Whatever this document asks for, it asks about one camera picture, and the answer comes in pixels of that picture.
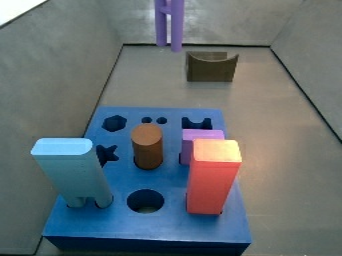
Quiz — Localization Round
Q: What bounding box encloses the black curved fixture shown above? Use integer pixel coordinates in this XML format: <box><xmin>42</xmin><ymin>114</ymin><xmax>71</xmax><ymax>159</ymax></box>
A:
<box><xmin>186</xmin><ymin>51</ymin><xmax>239</xmax><ymax>82</ymax></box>

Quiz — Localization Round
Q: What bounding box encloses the purple three prong object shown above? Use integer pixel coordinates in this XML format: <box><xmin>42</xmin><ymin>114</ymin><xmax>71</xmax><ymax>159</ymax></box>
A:
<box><xmin>154</xmin><ymin>0</ymin><xmax>185</xmax><ymax>52</ymax></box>

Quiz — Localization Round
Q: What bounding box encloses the red rectangular block peg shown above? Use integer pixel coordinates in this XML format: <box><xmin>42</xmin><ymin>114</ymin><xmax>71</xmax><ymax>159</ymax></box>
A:
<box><xmin>186</xmin><ymin>139</ymin><xmax>242</xmax><ymax>215</ymax></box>

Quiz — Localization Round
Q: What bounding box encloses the blue foam peg board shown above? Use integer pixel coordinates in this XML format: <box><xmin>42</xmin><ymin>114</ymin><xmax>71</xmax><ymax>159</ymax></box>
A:
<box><xmin>43</xmin><ymin>107</ymin><xmax>251</xmax><ymax>256</ymax></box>

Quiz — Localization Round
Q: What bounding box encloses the brown cylinder peg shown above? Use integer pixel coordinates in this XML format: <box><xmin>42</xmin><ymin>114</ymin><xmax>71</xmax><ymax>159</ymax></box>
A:
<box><xmin>131</xmin><ymin>123</ymin><xmax>163</xmax><ymax>170</ymax></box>

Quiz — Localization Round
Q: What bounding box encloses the light blue two prong peg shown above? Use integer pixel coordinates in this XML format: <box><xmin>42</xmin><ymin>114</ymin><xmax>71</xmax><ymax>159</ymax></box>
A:
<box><xmin>31</xmin><ymin>138</ymin><xmax>114</xmax><ymax>208</ymax></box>

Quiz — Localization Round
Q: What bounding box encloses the light purple square peg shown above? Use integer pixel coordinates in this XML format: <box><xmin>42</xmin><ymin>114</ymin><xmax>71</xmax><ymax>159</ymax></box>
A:
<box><xmin>179</xmin><ymin>128</ymin><xmax>226</xmax><ymax>167</ymax></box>

